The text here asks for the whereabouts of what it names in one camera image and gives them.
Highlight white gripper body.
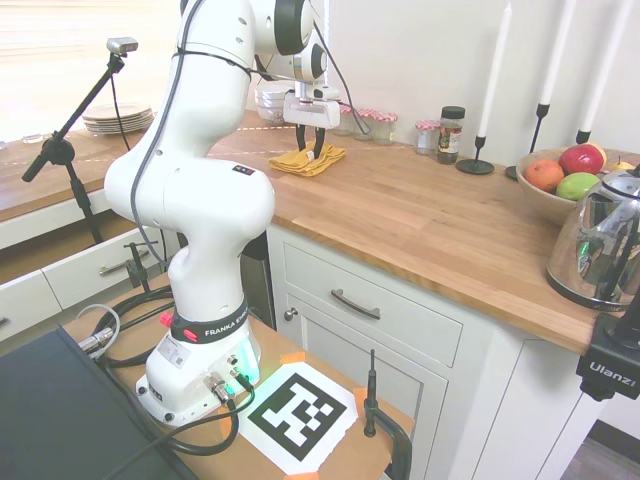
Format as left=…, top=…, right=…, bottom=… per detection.
left=283, top=95, right=343, bottom=133

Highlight yellow terry towel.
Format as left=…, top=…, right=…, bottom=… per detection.
left=268, top=141, right=347, bottom=178

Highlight glass jar red checked lid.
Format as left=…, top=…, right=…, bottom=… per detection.
left=333, top=104, right=354, bottom=137
left=372, top=112, right=399, bottom=147
left=414, top=119, right=442, bottom=157
left=352, top=107, right=374, bottom=142

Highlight stack of white bowls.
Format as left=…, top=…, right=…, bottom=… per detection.
left=254, top=83, right=297, bottom=124

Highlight spice jar black lid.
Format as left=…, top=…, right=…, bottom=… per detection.
left=436, top=105, right=467, bottom=166

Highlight stack of white plates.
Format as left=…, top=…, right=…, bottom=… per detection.
left=82, top=102, right=156, bottom=135

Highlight tall white taper candle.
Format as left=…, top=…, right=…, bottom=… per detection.
left=477, top=0, right=514, bottom=139
left=582, top=0, right=634, bottom=132
left=542, top=0, right=577, bottom=106

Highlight black screw clamp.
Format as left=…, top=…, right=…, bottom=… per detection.
left=362, top=348, right=414, bottom=480
left=123, top=241, right=154, bottom=294

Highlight orange fruit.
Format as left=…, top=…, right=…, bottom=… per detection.
left=524, top=159, right=566, bottom=194

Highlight wooden fruit bowl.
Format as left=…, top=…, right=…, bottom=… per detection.
left=516, top=147, right=640, bottom=229

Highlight white kitchen base cabinet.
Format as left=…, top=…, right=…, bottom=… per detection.
left=267, top=224, right=609, bottom=480

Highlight green apple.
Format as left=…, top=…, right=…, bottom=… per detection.
left=555, top=172, right=601, bottom=202

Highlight red apple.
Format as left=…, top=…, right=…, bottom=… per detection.
left=558, top=143, right=608, bottom=176

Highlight bright window with blind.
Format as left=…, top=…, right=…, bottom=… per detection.
left=0, top=0, right=184, bottom=144

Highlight printed black white marker sheet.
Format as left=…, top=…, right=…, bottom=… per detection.
left=238, top=362, right=362, bottom=475

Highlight white corner drawer cabinet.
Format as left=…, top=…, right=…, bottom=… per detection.
left=0, top=187, right=174, bottom=346

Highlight shiny steel kettle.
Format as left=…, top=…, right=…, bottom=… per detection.
left=545, top=164, right=640, bottom=307

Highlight yellow pear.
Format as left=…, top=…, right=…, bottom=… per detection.
left=606, top=154, right=637, bottom=174

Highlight brown wooden base board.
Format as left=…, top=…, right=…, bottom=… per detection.
left=59, top=284, right=416, bottom=480

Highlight black controller box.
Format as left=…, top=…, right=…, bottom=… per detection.
left=0, top=327, right=201, bottom=480

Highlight metal drawer bar handle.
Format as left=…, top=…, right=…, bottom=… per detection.
left=98, top=249, right=151, bottom=278
left=330, top=288, right=382, bottom=322

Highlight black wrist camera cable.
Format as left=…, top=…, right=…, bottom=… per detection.
left=130, top=0, right=374, bottom=269

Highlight thin black camera cable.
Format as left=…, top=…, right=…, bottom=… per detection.
left=108, top=74, right=136, bottom=151

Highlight thick black power cable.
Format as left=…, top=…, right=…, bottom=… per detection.
left=97, top=288, right=177, bottom=370

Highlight black boom camera stand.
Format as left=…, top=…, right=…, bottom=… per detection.
left=21, top=52, right=126, bottom=246

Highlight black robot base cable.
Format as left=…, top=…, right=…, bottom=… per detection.
left=119, top=369, right=259, bottom=459

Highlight grey cable with metal plug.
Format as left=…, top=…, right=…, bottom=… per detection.
left=74, top=303, right=122, bottom=357

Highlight black Ulanzi camera clamp mount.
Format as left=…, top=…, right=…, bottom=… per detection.
left=574, top=304, right=640, bottom=402

